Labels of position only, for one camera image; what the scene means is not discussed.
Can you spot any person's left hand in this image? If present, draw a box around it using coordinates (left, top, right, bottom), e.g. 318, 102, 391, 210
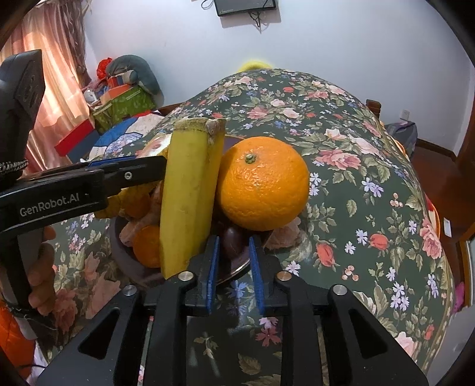
27, 227, 57, 311

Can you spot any pink orange curtain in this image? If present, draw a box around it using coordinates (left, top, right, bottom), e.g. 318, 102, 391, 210
0, 11, 91, 171

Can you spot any wooden chair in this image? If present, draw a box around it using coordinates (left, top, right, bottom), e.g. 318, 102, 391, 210
365, 99, 383, 120

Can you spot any long yellow banana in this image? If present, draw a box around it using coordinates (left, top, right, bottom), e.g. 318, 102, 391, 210
159, 117, 227, 280

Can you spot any large peeled pomelo segment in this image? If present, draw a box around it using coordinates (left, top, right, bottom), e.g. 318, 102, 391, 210
119, 182, 166, 247

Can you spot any black hanging cable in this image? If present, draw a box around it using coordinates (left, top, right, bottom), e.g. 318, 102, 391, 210
249, 11, 271, 29

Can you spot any small peeled pomelo segment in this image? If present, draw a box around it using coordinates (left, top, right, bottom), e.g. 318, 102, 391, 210
265, 217, 302, 250

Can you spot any small tangerine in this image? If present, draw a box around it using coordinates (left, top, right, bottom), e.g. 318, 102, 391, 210
133, 224, 162, 268

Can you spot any round dark brown plate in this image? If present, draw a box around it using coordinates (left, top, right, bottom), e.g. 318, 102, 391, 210
113, 215, 257, 294

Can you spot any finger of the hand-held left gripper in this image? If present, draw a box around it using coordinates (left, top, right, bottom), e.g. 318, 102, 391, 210
88, 156, 137, 168
104, 155, 168, 202

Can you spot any red cloth flower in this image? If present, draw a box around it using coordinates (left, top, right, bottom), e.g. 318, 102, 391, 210
96, 57, 114, 80

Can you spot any blue patchwork quilt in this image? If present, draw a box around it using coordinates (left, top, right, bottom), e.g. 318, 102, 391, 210
69, 111, 164, 164

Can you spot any dark green floral tablecloth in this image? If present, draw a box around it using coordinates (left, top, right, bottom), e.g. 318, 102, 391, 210
37, 68, 455, 386

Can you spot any orange box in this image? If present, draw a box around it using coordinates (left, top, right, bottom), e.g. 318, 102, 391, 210
102, 83, 141, 102

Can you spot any red box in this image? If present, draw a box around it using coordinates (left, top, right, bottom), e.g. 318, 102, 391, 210
55, 119, 95, 158

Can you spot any black wall monitor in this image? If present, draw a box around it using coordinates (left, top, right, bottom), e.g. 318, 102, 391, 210
214, 0, 277, 17

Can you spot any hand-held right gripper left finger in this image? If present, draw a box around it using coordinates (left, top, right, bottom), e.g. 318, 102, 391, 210
35, 235, 221, 386

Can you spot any green patterned box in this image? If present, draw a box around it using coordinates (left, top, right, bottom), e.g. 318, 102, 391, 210
93, 89, 154, 130

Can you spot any large orange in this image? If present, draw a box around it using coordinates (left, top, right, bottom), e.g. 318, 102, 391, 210
216, 136, 310, 231

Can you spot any dark brown fruit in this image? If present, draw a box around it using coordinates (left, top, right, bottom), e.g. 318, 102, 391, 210
223, 226, 248, 260

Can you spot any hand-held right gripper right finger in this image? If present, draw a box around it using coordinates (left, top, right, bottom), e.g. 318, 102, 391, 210
248, 235, 431, 386

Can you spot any grey bag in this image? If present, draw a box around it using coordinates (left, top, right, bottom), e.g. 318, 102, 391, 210
384, 121, 418, 158

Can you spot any yellow fluffy object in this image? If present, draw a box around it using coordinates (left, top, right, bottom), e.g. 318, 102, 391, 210
237, 58, 271, 72

